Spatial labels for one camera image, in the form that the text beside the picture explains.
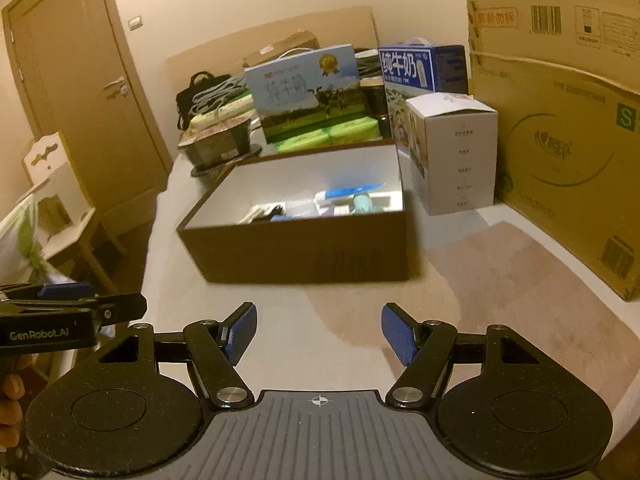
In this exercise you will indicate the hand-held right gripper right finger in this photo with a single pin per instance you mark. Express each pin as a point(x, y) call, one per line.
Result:
point(400, 332)

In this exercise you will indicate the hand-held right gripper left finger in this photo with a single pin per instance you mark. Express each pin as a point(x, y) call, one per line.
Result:
point(240, 332)

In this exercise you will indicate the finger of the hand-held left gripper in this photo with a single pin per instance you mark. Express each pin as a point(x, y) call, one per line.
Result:
point(120, 306)
point(65, 291)

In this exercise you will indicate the brown storage box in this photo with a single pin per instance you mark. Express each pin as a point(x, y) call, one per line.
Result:
point(300, 255)

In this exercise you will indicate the white hair claw clip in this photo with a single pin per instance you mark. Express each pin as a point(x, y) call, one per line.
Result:
point(260, 212)

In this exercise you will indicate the mint handheld fan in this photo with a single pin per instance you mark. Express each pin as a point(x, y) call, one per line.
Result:
point(362, 203)

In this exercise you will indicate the blue white-capped tube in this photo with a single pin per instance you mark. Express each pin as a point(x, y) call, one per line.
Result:
point(345, 193)

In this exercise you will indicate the person's left hand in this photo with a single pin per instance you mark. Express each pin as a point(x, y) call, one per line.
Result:
point(10, 410)

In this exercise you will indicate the white wooden chair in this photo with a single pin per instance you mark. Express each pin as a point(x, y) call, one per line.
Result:
point(65, 195)

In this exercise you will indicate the brown mat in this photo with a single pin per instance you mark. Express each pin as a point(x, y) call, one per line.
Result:
point(515, 285)

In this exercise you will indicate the dark instant noodle bowl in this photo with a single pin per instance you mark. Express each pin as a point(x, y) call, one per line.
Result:
point(240, 159)
point(215, 142)

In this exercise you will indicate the wooden door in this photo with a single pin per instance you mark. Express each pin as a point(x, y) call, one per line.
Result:
point(80, 110)

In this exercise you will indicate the white product box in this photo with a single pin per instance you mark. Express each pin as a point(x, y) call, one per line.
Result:
point(460, 160)

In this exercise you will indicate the green tissue pack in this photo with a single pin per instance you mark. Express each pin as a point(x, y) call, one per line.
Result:
point(352, 131)
point(302, 141)

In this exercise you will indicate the black bag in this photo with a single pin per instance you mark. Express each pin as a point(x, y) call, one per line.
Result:
point(190, 95)

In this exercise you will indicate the stack of pale packets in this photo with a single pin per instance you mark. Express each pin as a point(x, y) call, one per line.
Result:
point(220, 105)

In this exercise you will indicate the green cow-print milk carton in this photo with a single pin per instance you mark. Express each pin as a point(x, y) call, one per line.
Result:
point(305, 95)

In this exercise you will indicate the large cardboard box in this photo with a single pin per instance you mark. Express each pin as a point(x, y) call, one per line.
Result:
point(560, 135)

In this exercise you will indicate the blue milk carton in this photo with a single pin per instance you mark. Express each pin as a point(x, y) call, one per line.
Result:
point(430, 65)

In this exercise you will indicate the wooden headboard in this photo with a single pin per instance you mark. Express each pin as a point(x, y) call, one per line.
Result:
point(215, 52)

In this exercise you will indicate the brown cardboard box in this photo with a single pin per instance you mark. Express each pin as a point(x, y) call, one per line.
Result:
point(280, 47)

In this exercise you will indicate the white light switch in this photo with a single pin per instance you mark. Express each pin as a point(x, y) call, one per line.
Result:
point(135, 22)

